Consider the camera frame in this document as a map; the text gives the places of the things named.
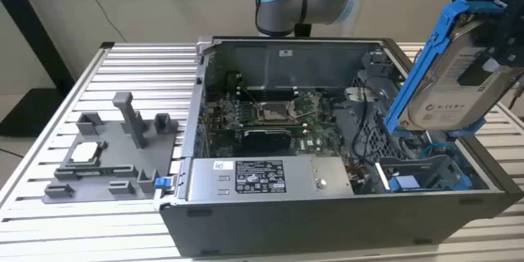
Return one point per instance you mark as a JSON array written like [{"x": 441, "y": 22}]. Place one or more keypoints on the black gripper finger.
[{"x": 477, "y": 68}]

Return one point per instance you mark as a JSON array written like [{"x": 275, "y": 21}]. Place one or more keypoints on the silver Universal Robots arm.
[{"x": 287, "y": 10}]

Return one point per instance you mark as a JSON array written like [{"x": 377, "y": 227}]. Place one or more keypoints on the grey perforated disk bay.
[{"x": 368, "y": 127}]

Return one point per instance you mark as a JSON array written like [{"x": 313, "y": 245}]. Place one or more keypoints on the black RAM slot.
[
  {"x": 265, "y": 90},
  {"x": 265, "y": 97}
]

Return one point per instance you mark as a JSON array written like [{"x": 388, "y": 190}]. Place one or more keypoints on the green motherboard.
[{"x": 323, "y": 142}]

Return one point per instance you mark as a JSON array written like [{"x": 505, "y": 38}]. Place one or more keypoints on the CPU socket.
[{"x": 273, "y": 111}]

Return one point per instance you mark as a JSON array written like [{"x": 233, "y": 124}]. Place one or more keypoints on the thin metal locking lever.
[{"x": 251, "y": 95}]

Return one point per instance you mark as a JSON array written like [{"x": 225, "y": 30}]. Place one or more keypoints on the black graphics card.
[{"x": 265, "y": 139}]

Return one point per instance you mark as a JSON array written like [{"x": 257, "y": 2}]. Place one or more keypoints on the silver power supply unit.
[{"x": 269, "y": 179}]

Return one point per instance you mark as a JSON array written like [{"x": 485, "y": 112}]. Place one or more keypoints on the black open PC case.
[{"x": 311, "y": 225}]

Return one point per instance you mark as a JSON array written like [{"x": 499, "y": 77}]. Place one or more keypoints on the blue case latch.
[{"x": 163, "y": 182}]

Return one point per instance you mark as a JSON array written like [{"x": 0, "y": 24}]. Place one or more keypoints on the grey parts rack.
[{"x": 139, "y": 157}]

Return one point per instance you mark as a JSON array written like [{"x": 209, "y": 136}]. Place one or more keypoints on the green RAM stick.
[{"x": 107, "y": 171}]

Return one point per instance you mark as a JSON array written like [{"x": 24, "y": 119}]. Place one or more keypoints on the silver CPU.
[{"x": 85, "y": 153}]

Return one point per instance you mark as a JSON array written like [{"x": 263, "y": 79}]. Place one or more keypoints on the black desk frame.
[{"x": 28, "y": 44}]

